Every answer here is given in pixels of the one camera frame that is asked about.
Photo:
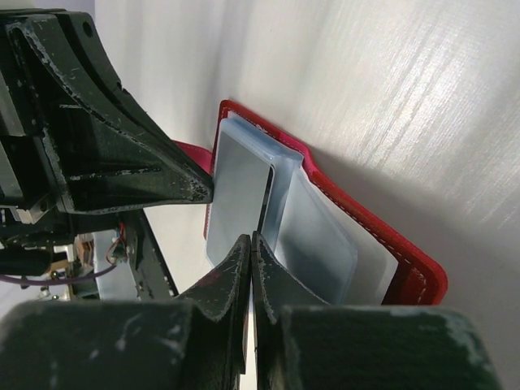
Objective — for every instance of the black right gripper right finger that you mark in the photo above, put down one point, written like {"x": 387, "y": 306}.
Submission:
{"x": 304, "y": 343}

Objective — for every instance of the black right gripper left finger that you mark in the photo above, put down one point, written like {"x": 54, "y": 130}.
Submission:
{"x": 193, "y": 341}

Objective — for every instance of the red leather card holder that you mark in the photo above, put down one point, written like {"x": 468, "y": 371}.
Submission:
{"x": 337, "y": 248}

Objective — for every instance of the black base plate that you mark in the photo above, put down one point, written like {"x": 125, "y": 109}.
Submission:
{"x": 150, "y": 272}

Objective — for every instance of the grey credit card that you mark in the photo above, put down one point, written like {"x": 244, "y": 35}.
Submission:
{"x": 240, "y": 182}

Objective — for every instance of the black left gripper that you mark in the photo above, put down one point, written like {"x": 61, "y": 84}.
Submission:
{"x": 76, "y": 147}

